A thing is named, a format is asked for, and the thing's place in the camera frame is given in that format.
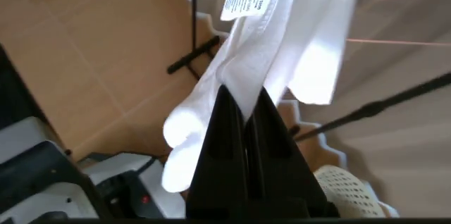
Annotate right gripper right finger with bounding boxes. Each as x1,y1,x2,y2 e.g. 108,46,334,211
246,87,339,219

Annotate white garment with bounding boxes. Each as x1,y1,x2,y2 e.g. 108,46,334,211
161,0,366,194

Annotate black clothes rack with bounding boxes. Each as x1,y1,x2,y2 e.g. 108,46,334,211
166,0,451,143

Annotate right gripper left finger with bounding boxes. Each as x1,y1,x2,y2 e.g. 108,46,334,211
185,85,247,218

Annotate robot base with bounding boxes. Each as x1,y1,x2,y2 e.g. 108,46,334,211
0,43,187,220

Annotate white laundry basket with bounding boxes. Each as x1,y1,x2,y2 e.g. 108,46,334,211
312,164,401,219

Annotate beige curtain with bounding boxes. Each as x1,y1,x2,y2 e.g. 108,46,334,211
175,0,451,218

